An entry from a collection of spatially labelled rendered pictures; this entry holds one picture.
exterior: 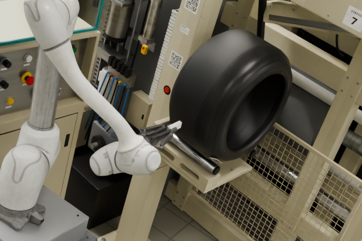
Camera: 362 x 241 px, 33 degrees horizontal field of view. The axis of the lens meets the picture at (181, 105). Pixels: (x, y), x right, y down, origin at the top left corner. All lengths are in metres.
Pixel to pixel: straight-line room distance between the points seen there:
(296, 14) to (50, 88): 1.18
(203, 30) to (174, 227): 1.45
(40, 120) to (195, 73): 0.65
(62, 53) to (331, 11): 1.14
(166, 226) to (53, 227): 1.43
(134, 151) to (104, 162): 0.16
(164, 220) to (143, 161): 1.74
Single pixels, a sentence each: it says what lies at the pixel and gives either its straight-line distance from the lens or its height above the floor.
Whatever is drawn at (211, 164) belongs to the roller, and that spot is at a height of 0.92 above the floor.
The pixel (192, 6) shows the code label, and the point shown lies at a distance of 2.74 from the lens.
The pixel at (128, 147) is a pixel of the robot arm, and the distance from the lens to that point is 2.13.
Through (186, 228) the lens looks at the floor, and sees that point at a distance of 3.81.
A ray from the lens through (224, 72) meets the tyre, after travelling 2.51.
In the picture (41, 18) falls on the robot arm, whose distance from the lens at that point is 2.11.
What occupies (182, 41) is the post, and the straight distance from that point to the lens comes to 2.80.
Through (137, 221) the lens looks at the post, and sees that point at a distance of 3.35.
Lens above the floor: 2.44
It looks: 29 degrees down
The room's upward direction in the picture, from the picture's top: 17 degrees clockwise
